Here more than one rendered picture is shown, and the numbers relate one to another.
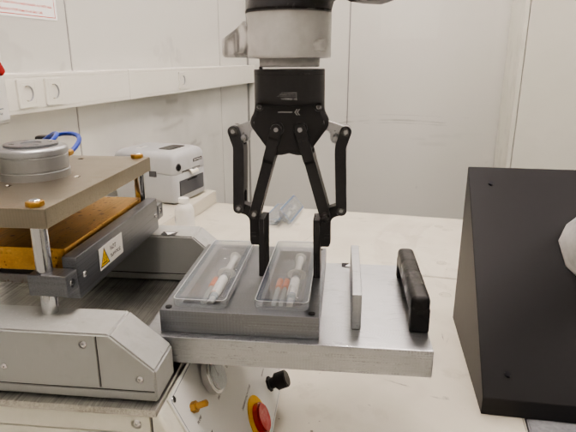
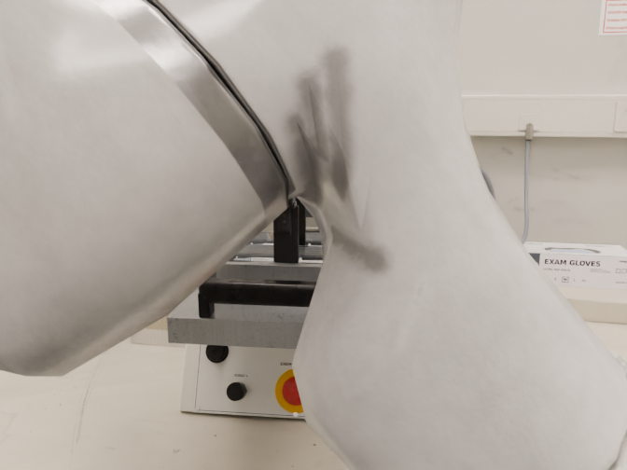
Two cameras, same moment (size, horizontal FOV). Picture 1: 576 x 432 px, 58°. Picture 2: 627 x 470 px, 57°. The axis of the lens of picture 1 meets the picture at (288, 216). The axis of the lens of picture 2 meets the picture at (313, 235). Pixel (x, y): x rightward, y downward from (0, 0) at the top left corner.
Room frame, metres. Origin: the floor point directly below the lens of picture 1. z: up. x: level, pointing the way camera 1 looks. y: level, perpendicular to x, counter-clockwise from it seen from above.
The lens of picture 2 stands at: (0.60, -0.71, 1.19)
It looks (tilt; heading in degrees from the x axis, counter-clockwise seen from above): 13 degrees down; 90
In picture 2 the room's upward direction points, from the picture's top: straight up
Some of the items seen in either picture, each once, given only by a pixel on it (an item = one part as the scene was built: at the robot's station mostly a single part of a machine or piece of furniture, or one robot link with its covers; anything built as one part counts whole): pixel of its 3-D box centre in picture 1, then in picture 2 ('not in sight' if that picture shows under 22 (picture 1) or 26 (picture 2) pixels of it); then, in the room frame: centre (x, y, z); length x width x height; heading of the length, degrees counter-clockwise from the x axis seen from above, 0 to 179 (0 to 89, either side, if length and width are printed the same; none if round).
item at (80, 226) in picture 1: (45, 208); not in sight; (0.61, 0.30, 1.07); 0.22 x 0.17 x 0.10; 174
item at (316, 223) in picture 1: (317, 245); (285, 234); (0.56, -0.03, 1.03); 0.03 x 0.01 x 0.07; 174
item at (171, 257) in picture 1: (149, 251); not in sight; (0.73, 0.21, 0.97); 0.26 x 0.05 x 0.07; 84
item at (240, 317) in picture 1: (255, 284); not in sight; (0.57, 0.04, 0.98); 0.20 x 0.17 x 0.03; 174
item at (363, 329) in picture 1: (293, 294); (290, 278); (0.57, -0.01, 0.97); 0.30 x 0.22 x 0.08; 84
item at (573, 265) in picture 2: not in sight; (572, 264); (1.18, 0.56, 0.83); 0.23 x 0.12 x 0.07; 170
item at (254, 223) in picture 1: (248, 221); not in sight; (0.57, 0.05, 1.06); 0.03 x 0.01 x 0.05; 84
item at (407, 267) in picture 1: (411, 285); (271, 299); (0.55, -0.14, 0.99); 0.15 x 0.02 x 0.04; 174
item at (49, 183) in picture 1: (23, 192); not in sight; (0.62, 0.33, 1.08); 0.31 x 0.24 x 0.13; 174
